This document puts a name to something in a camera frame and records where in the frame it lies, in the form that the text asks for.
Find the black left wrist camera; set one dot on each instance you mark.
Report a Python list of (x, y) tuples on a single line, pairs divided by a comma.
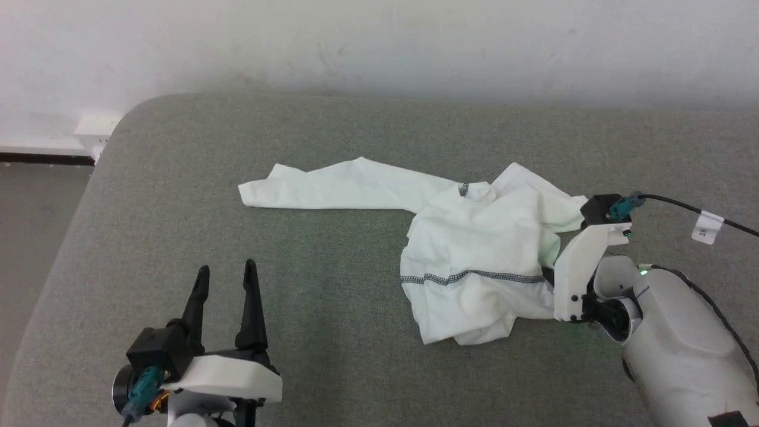
[(157, 350)]

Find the grey fabric sofa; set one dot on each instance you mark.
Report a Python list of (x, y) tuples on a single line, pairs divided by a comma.
[(296, 284)]

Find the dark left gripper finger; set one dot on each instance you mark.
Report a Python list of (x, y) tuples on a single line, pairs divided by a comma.
[(195, 302), (252, 314)]

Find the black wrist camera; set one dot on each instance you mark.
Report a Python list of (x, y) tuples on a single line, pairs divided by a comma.
[(157, 350), (596, 209)]

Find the white long-sleeve garment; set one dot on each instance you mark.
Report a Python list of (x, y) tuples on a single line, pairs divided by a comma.
[(474, 237)]

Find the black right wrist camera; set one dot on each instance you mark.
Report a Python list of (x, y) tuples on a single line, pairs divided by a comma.
[(596, 209)]

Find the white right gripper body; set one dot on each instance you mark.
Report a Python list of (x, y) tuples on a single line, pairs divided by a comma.
[(578, 273)]

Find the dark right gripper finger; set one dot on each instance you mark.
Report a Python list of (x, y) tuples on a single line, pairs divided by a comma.
[(548, 277)]

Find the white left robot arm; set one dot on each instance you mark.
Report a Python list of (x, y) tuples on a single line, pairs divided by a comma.
[(195, 415)]

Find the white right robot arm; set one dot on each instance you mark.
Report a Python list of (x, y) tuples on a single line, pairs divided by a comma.
[(682, 344)]

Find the white skirting board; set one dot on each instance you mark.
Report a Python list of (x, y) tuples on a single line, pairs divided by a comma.
[(35, 146)]

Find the white wall trunking box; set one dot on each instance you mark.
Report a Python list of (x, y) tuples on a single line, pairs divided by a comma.
[(95, 130)]

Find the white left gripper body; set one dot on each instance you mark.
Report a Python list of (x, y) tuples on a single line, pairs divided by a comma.
[(231, 376)]

